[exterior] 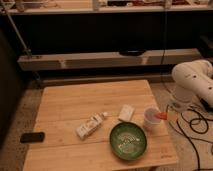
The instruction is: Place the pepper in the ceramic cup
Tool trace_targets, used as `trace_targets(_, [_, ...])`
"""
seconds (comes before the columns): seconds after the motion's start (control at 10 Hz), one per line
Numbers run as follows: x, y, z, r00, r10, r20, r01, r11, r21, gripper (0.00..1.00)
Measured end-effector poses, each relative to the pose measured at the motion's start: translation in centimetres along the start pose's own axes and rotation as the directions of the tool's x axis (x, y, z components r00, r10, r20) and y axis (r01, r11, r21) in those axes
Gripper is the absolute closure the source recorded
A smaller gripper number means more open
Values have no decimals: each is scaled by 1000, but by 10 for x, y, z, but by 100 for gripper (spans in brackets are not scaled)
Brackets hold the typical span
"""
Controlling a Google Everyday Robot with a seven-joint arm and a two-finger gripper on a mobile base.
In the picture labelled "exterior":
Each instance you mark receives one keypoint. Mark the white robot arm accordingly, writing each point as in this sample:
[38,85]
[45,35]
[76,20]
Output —
[191,79]

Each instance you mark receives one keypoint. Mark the white ceramic cup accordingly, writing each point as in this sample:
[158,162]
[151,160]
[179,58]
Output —
[150,119]

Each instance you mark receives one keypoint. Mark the red orange pepper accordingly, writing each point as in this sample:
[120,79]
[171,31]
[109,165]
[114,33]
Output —
[161,115]

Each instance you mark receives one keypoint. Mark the small white box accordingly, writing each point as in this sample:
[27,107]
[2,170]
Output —
[126,113]

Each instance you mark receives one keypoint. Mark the black dish under shelf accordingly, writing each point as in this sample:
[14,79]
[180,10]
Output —
[132,53]

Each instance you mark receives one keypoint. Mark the white squeeze bottle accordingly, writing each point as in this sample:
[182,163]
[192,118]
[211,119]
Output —
[91,125]

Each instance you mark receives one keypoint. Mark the green glass bowl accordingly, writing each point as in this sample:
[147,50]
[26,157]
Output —
[127,141]

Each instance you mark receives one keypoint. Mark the white wooden shelf unit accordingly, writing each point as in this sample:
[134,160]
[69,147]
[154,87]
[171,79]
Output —
[89,43]

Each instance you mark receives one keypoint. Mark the grey metal pole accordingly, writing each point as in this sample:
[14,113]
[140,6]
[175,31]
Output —
[26,50]

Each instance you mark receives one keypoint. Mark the black phone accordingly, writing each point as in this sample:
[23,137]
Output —
[34,137]

